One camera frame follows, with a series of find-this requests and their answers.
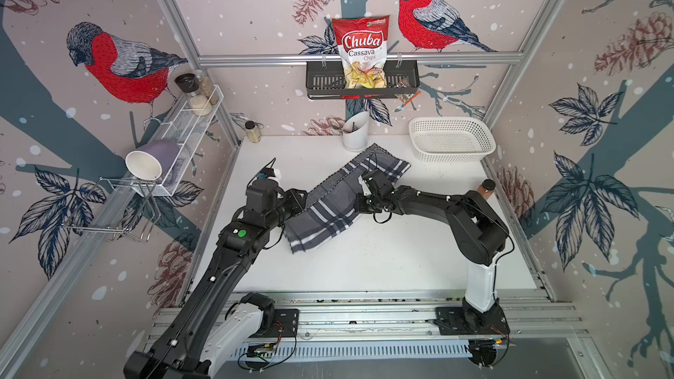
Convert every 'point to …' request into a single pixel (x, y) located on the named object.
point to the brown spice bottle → (486, 188)
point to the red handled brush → (406, 98)
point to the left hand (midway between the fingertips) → (309, 186)
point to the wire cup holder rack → (118, 205)
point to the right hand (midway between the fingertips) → (352, 204)
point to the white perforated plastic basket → (450, 139)
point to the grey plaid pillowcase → (333, 205)
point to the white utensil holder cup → (355, 132)
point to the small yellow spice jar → (254, 131)
